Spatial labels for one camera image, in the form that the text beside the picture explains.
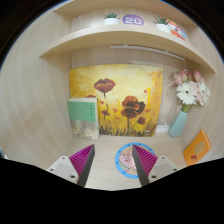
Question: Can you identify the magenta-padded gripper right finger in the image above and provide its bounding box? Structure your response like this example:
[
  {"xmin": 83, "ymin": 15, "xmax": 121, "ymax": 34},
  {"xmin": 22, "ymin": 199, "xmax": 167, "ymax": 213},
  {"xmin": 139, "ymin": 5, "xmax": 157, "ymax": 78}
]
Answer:
[{"xmin": 131, "ymin": 143, "xmax": 178, "ymax": 187}]

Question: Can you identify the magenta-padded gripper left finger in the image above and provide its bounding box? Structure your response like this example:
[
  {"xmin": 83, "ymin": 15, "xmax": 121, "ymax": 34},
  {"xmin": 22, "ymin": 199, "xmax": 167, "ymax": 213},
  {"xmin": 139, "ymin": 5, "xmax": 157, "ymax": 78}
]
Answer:
[{"xmin": 46, "ymin": 143, "xmax": 96, "ymax": 188}]

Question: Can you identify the pink computer mouse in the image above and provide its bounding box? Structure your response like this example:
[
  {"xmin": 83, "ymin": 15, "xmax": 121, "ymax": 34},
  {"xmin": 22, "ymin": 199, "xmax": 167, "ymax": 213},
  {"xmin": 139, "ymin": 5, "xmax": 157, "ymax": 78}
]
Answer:
[{"xmin": 119, "ymin": 152, "xmax": 137, "ymax": 172}]

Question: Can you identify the round blue-rimmed cartoon mouse pad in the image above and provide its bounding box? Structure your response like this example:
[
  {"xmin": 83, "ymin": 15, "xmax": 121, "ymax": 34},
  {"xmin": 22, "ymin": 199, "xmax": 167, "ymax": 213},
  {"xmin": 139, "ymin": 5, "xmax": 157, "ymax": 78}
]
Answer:
[{"xmin": 114, "ymin": 142, "xmax": 156, "ymax": 180}]

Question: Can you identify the white power strip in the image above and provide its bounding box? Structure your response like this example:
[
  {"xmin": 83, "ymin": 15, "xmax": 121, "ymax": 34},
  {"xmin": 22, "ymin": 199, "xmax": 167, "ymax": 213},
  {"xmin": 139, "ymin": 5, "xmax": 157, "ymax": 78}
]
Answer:
[{"xmin": 154, "ymin": 123, "xmax": 172, "ymax": 134}]

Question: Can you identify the pale teal faceted vase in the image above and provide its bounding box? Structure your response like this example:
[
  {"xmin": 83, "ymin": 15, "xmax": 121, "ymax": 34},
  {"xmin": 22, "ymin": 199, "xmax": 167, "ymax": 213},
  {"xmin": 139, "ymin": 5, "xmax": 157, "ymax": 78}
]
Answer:
[{"xmin": 168, "ymin": 109, "xmax": 189, "ymax": 139}]

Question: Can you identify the green-covered book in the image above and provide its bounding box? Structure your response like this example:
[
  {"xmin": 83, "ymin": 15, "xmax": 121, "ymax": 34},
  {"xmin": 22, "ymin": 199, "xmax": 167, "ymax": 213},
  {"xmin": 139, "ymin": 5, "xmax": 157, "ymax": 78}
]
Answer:
[{"xmin": 67, "ymin": 97, "xmax": 100, "ymax": 141}]

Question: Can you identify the white and pink flower bouquet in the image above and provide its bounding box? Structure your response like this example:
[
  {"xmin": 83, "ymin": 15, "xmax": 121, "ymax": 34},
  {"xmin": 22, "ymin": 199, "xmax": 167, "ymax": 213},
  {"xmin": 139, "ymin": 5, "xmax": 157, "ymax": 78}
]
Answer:
[{"xmin": 170, "ymin": 69, "xmax": 211, "ymax": 114}]

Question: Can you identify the yellow poppy painting canvas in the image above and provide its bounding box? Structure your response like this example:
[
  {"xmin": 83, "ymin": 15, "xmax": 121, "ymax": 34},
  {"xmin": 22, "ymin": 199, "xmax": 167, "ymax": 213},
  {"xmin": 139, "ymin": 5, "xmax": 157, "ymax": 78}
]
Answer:
[{"xmin": 68, "ymin": 63, "xmax": 164, "ymax": 138}]

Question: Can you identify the white light bar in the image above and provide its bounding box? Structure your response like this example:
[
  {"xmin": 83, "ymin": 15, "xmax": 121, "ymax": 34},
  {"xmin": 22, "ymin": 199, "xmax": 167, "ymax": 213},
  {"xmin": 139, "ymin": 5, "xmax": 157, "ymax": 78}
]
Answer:
[{"xmin": 110, "ymin": 44, "xmax": 186, "ymax": 63}]

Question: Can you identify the wooden shelf unit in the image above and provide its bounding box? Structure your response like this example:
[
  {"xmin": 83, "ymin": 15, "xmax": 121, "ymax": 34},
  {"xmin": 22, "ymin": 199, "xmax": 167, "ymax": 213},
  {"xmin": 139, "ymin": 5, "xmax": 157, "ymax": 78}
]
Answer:
[{"xmin": 39, "ymin": 0, "xmax": 218, "ymax": 73}]

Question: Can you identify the white power cable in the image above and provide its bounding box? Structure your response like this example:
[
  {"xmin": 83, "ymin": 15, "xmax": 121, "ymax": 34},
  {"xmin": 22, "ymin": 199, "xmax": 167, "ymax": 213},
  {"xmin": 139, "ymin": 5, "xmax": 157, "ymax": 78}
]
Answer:
[{"xmin": 156, "ymin": 119, "xmax": 169, "ymax": 127}]

